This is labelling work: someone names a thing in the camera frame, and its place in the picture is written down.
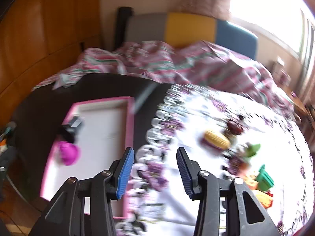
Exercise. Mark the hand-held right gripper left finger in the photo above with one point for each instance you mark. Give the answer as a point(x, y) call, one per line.
point(125, 173)

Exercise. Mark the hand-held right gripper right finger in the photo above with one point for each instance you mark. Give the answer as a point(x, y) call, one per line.
point(183, 174)

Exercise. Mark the pink cardboard box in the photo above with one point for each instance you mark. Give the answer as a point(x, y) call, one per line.
point(103, 132)

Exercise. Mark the yellow oval embossed block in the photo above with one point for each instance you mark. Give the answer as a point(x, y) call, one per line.
point(216, 139)

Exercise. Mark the magenta perforated plastic toy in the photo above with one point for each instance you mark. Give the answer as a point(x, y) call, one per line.
point(68, 153)

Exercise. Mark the brown pumpkin-shaped container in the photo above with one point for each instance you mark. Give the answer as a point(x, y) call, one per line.
point(235, 127)

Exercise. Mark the black and grey cylinder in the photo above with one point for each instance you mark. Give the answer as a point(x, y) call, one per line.
point(71, 127)

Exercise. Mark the green and white plastic toy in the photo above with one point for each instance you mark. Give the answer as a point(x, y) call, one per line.
point(252, 150)

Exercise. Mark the teal plastic spool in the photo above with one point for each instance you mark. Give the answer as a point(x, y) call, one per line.
point(265, 179)

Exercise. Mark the white floral lace cloth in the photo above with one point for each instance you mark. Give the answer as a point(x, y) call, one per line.
point(246, 167)

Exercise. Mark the orange plastic toy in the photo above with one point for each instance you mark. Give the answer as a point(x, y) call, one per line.
point(263, 198)

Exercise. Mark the pink striped blanket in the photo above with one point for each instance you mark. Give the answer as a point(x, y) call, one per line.
point(196, 64)

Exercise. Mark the printed plastic bag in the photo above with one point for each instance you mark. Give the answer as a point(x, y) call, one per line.
point(6, 137)

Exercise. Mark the grey yellow blue headboard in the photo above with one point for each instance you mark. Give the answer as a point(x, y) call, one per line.
point(189, 27)

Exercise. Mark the wooden wardrobe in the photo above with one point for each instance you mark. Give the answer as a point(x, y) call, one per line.
point(37, 36)

